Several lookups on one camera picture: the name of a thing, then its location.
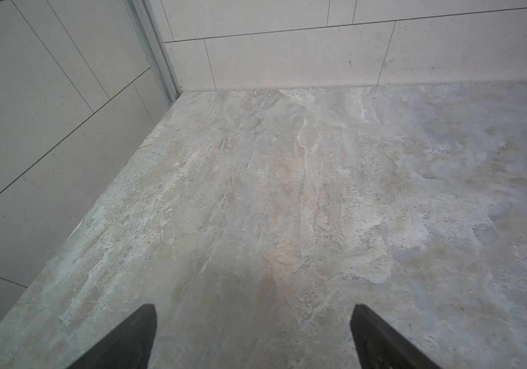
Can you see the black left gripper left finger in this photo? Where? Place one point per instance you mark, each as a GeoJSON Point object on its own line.
{"type": "Point", "coordinates": [129, 345]}

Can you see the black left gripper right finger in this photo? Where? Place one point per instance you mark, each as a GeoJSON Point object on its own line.
{"type": "Point", "coordinates": [379, 345]}

